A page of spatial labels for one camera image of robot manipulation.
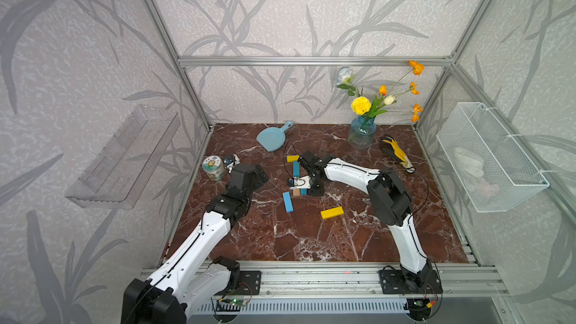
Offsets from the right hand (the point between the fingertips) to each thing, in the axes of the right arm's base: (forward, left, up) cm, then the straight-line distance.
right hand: (311, 185), depth 98 cm
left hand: (-4, +21, +18) cm, 28 cm away
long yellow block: (-13, -8, 0) cm, 15 cm away
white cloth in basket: (-5, -54, +23) cm, 59 cm away
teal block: (+7, +7, +2) cm, 10 cm away
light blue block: (-8, +10, +1) cm, 13 cm away
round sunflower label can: (+4, +42, +9) cm, 43 cm away
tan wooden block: (-3, +7, 0) cm, 7 cm away
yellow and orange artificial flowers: (+25, -30, +26) cm, 47 cm away
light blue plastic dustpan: (+28, +19, 0) cm, 34 cm away
